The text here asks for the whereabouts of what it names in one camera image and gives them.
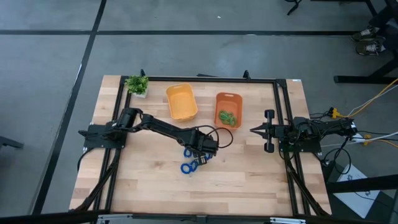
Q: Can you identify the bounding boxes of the person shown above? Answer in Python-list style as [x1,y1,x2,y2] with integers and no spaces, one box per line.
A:
[368,0,398,52]

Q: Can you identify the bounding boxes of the yellow plastic bin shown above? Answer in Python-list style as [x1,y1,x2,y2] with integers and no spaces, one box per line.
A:
[165,82,199,123]

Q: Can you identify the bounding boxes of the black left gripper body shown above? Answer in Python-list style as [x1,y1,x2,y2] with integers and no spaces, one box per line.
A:
[185,130,218,156]

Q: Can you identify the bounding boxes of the person's shoe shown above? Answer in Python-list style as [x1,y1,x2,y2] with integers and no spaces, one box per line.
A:
[351,26,379,42]
[355,42,386,56]

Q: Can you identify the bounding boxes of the black metal bar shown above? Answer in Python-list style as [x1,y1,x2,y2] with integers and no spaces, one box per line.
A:
[325,173,398,194]

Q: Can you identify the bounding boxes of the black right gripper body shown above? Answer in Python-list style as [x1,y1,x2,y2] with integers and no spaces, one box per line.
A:
[264,110,292,153]

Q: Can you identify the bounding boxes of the black tripod leg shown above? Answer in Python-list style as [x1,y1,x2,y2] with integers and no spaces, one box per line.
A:
[285,0,303,16]

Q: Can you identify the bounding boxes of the black aluminium table frame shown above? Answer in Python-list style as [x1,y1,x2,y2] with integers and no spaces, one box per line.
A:
[68,69,333,224]

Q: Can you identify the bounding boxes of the black furniture foot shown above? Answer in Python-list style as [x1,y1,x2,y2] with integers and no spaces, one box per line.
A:
[0,135,25,151]

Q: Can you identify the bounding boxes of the orange plastic bin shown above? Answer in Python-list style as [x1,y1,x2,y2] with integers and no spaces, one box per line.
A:
[214,91,244,132]

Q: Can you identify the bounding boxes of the white paper sheet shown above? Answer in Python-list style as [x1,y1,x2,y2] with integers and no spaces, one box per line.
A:
[335,172,381,219]

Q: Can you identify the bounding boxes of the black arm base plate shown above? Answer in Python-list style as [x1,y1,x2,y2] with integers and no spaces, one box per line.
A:
[83,124,129,149]
[278,136,323,154]

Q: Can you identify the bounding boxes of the green leafy plant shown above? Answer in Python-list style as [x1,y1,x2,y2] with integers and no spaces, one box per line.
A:
[124,75,150,95]

